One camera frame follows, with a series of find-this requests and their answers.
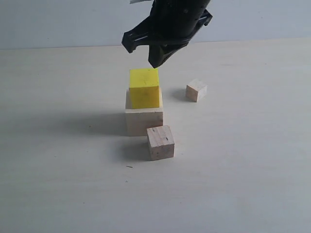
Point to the small light wooden cube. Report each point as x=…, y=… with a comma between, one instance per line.
x=196, y=90

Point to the medium dark wooden cube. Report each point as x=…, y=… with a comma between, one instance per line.
x=161, y=142

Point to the large light wooden cube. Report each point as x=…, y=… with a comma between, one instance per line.
x=138, y=120

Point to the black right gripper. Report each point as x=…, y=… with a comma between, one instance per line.
x=169, y=27

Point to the yellow cube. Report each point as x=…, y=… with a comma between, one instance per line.
x=144, y=88

